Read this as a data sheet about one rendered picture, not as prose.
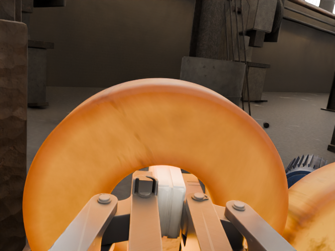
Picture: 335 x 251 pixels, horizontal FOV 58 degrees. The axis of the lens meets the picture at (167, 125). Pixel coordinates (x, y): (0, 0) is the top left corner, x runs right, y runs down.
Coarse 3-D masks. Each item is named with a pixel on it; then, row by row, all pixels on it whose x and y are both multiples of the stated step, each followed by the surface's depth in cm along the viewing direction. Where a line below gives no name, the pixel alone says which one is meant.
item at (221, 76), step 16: (192, 64) 257; (208, 64) 250; (224, 64) 249; (240, 64) 256; (192, 80) 258; (208, 80) 252; (224, 80) 252; (240, 80) 262; (224, 96) 256; (240, 96) 271
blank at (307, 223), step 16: (320, 176) 20; (288, 192) 21; (304, 192) 20; (320, 192) 19; (288, 208) 20; (304, 208) 19; (320, 208) 18; (288, 224) 19; (304, 224) 18; (320, 224) 18; (288, 240) 19; (304, 240) 19; (320, 240) 19
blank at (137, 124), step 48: (96, 96) 17; (144, 96) 15; (192, 96) 16; (48, 144) 16; (96, 144) 16; (144, 144) 16; (192, 144) 16; (240, 144) 17; (48, 192) 16; (96, 192) 17; (240, 192) 17; (48, 240) 17
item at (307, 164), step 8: (296, 160) 190; (304, 160) 182; (312, 160) 189; (320, 160) 192; (288, 168) 181; (296, 168) 173; (304, 168) 170; (312, 168) 173; (288, 176) 170; (296, 176) 166; (304, 176) 164; (288, 184) 169
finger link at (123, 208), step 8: (128, 200) 15; (120, 208) 14; (128, 208) 14; (120, 216) 13; (128, 216) 14; (112, 224) 13; (120, 224) 13; (128, 224) 14; (104, 232) 13; (112, 232) 13; (120, 232) 14; (128, 232) 14; (104, 240) 13; (112, 240) 14; (120, 240) 14
